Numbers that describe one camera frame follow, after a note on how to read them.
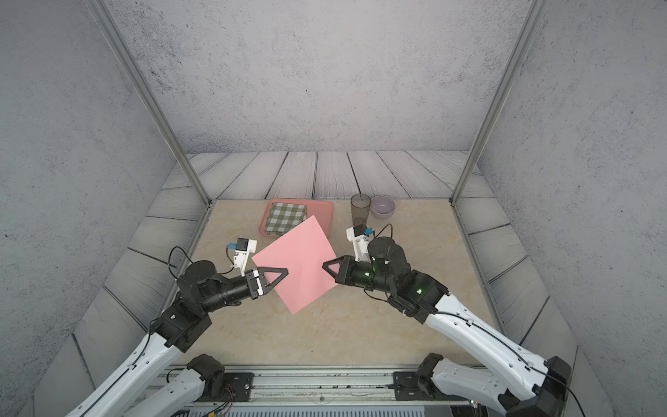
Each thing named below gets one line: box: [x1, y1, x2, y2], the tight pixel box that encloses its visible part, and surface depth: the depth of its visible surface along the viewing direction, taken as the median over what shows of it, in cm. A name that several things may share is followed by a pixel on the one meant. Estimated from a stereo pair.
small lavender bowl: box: [369, 194, 397, 219], surface depth 116 cm
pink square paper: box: [251, 214, 340, 315], surface depth 67 cm
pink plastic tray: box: [258, 198, 335, 239], surface depth 117 cm
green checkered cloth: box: [264, 202, 308, 236], surface depth 117 cm
